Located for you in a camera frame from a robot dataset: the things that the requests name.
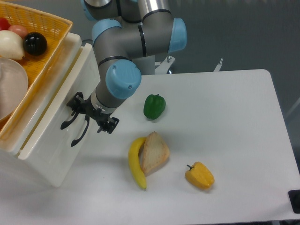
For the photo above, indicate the black object at table edge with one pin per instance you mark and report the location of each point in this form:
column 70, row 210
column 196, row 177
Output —
column 294, row 196

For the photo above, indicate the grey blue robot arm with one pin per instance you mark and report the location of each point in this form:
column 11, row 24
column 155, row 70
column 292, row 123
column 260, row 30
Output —
column 125, row 30

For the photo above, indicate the pink peach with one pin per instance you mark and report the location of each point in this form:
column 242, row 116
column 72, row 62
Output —
column 19, row 30

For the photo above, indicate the white onion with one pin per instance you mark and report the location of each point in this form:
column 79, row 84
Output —
column 11, row 45

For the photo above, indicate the green bell pepper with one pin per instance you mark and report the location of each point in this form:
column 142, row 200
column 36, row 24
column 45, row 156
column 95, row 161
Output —
column 154, row 106

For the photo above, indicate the triangular bread slice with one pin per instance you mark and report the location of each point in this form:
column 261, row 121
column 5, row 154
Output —
column 155, row 152

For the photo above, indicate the white drawer cabinet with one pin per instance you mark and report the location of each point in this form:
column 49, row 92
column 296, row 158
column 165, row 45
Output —
column 53, row 79

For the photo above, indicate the yellow bell pepper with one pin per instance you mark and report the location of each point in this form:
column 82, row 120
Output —
column 199, row 176

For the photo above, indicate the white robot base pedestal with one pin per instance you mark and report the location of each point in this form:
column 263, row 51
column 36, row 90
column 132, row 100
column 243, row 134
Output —
column 146, row 65

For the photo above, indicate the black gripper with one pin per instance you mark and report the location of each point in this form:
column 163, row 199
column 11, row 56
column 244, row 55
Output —
column 78, row 105

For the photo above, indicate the yellow wicker basket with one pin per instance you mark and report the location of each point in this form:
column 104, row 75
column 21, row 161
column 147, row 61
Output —
column 47, row 33

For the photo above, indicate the black top drawer handle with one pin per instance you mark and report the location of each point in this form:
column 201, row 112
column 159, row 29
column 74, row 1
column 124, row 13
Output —
column 69, row 120

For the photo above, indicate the yellow banana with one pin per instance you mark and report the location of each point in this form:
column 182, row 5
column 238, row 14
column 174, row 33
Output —
column 134, row 163

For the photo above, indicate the red tomato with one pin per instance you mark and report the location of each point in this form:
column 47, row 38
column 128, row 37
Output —
column 4, row 24

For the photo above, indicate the black round fruit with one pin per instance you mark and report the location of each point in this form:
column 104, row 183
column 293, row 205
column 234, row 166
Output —
column 35, row 44

